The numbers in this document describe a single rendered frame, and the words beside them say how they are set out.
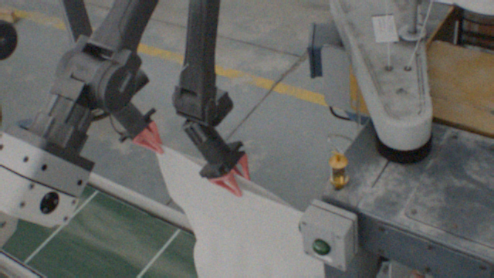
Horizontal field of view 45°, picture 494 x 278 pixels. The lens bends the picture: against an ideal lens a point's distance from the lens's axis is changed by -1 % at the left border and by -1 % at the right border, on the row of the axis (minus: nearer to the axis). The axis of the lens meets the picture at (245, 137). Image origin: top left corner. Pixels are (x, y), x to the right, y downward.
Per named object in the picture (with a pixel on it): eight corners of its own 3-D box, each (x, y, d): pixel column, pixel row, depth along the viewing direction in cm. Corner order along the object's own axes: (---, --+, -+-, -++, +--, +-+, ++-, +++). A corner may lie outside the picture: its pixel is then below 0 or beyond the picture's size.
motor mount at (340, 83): (321, 108, 136) (317, 49, 126) (335, 91, 140) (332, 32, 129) (444, 145, 123) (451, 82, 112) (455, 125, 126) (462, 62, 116)
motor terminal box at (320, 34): (308, 88, 136) (305, 46, 128) (312, 62, 144) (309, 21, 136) (345, 88, 135) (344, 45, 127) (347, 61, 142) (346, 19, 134)
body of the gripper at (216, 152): (246, 146, 132) (228, 120, 130) (221, 177, 126) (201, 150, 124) (227, 150, 137) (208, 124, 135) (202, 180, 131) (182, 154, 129)
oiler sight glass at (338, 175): (328, 180, 93) (326, 164, 91) (335, 170, 95) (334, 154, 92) (342, 185, 92) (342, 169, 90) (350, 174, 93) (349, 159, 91)
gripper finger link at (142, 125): (175, 142, 147) (148, 113, 146) (156, 161, 143) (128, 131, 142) (165, 150, 152) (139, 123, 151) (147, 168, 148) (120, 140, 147)
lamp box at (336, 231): (303, 253, 97) (299, 218, 91) (316, 234, 100) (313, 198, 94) (345, 272, 94) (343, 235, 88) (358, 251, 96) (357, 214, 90)
